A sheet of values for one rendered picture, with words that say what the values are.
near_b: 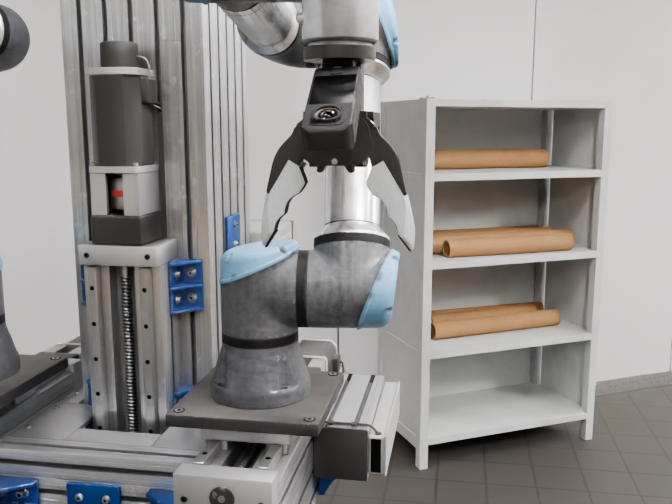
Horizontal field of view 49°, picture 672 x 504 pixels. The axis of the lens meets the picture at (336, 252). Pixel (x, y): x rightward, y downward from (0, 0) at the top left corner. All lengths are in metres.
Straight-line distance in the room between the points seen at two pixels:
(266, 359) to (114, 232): 0.33
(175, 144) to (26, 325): 1.99
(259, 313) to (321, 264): 0.11
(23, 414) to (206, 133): 0.57
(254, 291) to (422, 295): 2.01
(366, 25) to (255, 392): 0.57
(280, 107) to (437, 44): 0.80
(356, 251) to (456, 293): 2.57
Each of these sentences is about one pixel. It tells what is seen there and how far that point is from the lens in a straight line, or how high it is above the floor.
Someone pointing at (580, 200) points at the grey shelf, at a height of 1.10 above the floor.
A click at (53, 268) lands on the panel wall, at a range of 3.11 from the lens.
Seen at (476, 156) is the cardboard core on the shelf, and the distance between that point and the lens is 3.32.
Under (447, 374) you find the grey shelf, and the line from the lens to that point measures 3.70.
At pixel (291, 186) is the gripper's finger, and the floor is 1.38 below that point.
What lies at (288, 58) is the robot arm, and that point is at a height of 1.55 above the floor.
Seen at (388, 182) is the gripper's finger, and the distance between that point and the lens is 0.71.
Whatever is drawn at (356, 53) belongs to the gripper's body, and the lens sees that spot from 0.71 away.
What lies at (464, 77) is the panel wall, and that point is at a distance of 3.54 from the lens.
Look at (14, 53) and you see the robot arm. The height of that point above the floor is 1.56.
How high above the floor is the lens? 1.44
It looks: 10 degrees down
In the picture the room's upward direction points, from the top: straight up
